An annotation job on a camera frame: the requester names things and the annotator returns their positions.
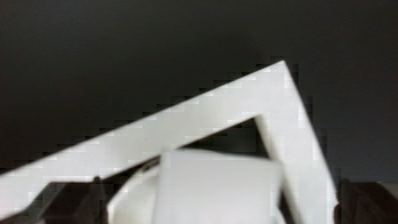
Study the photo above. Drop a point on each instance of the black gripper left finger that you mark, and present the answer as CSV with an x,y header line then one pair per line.
x,y
76,203

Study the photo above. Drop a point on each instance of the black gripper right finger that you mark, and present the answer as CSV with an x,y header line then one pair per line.
x,y
367,203

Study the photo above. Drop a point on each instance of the white stool leg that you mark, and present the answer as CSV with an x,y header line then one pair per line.
x,y
220,189

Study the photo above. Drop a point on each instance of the white round stool seat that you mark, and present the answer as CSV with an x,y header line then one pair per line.
x,y
133,203

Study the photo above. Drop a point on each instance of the white front border rail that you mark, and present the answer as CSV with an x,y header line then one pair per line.
x,y
129,145

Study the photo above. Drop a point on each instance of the white border rail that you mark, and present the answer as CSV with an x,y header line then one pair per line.
x,y
294,148
129,145

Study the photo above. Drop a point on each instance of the white right border rail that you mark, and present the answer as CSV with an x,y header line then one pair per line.
x,y
294,148

